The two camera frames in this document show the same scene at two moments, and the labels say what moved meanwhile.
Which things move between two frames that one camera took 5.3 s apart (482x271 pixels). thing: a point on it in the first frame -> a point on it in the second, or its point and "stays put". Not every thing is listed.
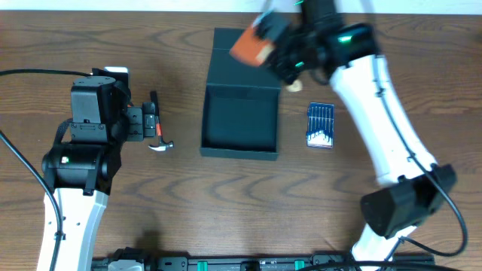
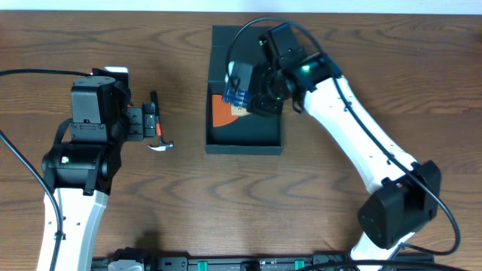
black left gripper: [136, 123] stays put
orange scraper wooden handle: [251, 50] -> [223, 113]
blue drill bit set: [319, 133] -> [241, 98]
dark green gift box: [241, 104] stays put
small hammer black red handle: [162, 145] stays put
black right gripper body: [303, 56] -> [276, 89]
